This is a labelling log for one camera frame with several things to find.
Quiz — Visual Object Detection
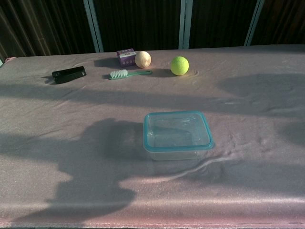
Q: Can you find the blue rimmed container lid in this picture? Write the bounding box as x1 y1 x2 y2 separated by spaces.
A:
142 110 216 154

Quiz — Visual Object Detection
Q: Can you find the transparent plastic container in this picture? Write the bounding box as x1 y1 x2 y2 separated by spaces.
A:
144 114 212 162

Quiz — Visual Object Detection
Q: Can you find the yellow-green tennis ball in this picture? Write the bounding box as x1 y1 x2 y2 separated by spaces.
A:
170 56 190 76

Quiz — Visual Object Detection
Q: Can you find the beige ball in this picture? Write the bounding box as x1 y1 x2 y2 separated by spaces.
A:
134 51 152 69

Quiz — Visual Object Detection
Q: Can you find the small purple box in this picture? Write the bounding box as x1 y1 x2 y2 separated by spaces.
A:
116 48 137 67

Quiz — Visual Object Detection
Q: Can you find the pink tablecloth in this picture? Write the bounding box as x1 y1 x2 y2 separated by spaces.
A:
0 43 305 229

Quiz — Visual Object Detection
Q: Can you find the dark brown pleated curtain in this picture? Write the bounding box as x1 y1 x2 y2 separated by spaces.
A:
0 0 305 62

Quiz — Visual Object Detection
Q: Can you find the black stapler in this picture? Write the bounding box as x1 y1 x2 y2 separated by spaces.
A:
51 66 87 85

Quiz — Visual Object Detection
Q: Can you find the green handled white brush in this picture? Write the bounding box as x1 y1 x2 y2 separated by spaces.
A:
108 69 153 81

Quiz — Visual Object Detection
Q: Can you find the light blue window post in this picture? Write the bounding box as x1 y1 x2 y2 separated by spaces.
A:
178 0 193 50
83 0 105 53
244 0 265 47

